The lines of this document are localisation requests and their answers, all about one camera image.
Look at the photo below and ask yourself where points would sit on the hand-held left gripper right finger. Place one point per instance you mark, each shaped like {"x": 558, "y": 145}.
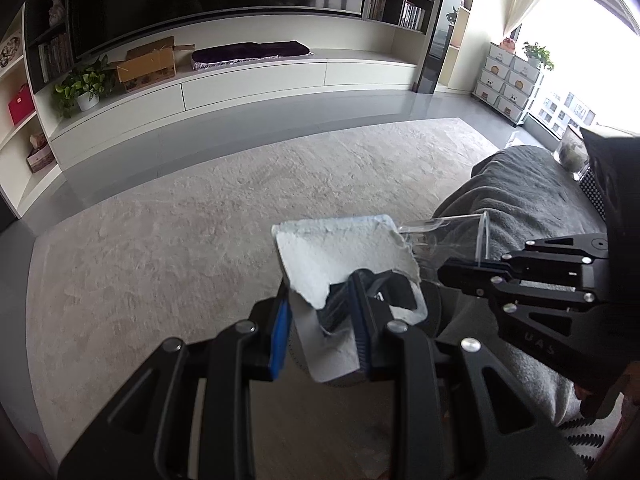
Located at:
{"x": 361, "y": 330}

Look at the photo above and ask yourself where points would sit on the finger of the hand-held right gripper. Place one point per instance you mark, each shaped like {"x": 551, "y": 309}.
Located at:
{"x": 550, "y": 320}
{"x": 550, "y": 255}

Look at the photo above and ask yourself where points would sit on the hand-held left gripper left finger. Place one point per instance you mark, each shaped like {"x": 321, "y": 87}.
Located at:
{"x": 280, "y": 335}

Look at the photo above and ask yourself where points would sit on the clear plastic cup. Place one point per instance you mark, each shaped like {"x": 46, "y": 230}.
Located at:
{"x": 450, "y": 240}

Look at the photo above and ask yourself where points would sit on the black dotted panel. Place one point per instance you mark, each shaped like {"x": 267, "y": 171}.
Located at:
{"x": 592, "y": 192}

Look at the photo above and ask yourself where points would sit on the grey fleece blanket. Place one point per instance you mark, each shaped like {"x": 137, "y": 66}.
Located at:
{"x": 525, "y": 185}

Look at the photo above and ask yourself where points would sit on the glass jar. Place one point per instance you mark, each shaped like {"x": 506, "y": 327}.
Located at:
{"x": 570, "y": 152}

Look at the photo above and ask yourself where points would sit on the black white patterned cloth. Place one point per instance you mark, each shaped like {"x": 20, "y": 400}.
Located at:
{"x": 580, "y": 440}

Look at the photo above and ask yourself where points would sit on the beige carpet rug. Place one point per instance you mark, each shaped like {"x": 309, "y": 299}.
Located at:
{"x": 200, "y": 210}

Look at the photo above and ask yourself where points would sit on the white drawer cabinet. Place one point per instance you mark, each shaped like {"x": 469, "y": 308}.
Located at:
{"x": 505, "y": 85}

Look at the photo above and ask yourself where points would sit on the small green potted plant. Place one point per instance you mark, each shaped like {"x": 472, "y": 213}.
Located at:
{"x": 537, "y": 55}

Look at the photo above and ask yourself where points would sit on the pink toy figure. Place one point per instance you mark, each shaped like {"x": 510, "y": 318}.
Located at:
{"x": 510, "y": 45}

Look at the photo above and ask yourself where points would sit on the black glossy column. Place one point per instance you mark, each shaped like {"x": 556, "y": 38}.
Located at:
{"x": 432, "y": 35}

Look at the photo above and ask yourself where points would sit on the purple fringed cloth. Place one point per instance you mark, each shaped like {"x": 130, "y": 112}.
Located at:
{"x": 245, "y": 52}

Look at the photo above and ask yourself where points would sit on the open cardboard box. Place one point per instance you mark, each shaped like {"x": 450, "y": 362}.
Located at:
{"x": 145, "y": 72}

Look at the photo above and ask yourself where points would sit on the patterned tissue box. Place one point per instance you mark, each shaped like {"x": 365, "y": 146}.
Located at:
{"x": 40, "y": 159}

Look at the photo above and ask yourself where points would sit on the green plant in white pot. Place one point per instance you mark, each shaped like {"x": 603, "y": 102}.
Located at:
{"x": 87, "y": 100}

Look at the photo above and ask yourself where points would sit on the red bag on shelf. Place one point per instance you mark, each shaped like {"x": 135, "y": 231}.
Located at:
{"x": 20, "y": 105}

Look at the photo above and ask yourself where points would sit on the row of dark books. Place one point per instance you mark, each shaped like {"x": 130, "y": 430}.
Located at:
{"x": 55, "y": 57}

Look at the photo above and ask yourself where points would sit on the decorative plate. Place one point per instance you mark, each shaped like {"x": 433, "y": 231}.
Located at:
{"x": 9, "y": 51}

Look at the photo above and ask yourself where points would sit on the white vase figurine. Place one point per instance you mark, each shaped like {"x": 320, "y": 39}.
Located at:
{"x": 57, "y": 10}

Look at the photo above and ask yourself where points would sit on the white wall shelf unit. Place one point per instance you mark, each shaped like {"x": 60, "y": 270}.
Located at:
{"x": 250, "y": 85}

